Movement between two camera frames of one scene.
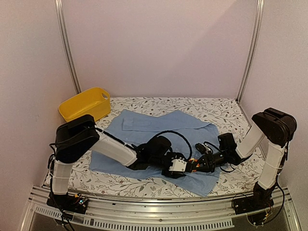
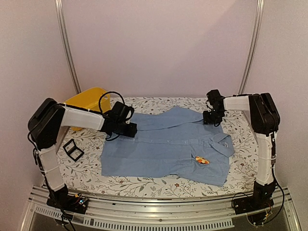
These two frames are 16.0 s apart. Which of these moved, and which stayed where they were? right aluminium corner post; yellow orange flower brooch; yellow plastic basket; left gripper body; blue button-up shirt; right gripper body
Moved: blue button-up shirt; right gripper body; yellow orange flower brooch; left gripper body
Stayed: yellow plastic basket; right aluminium corner post
